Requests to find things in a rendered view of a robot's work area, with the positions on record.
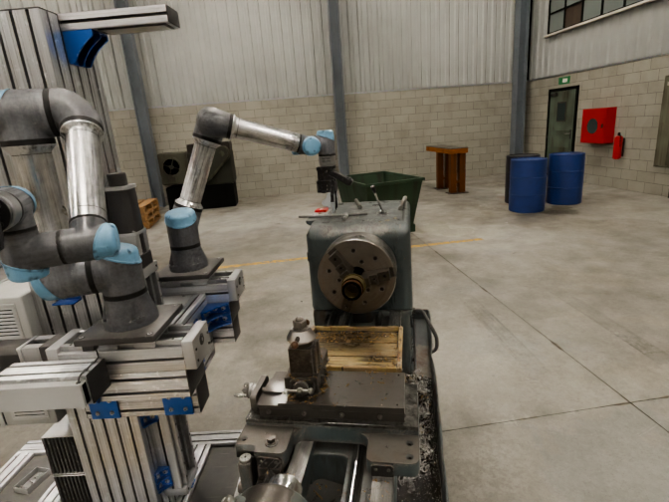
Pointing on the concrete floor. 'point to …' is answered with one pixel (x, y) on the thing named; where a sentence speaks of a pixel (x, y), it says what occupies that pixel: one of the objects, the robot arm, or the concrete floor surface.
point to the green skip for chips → (396, 184)
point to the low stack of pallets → (149, 211)
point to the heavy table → (450, 167)
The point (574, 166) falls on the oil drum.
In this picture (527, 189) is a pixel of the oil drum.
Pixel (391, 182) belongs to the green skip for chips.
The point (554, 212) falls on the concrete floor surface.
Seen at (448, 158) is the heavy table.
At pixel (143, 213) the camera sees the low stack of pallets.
